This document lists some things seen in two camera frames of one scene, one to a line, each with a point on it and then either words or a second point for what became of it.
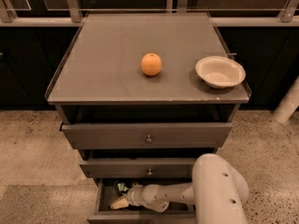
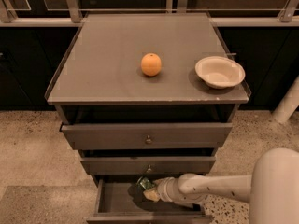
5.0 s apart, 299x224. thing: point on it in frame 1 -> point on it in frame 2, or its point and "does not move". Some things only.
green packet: (121, 187) -> (145, 183)
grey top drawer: (144, 135) does not move
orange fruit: (150, 63) does not move
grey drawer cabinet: (141, 97) does not move
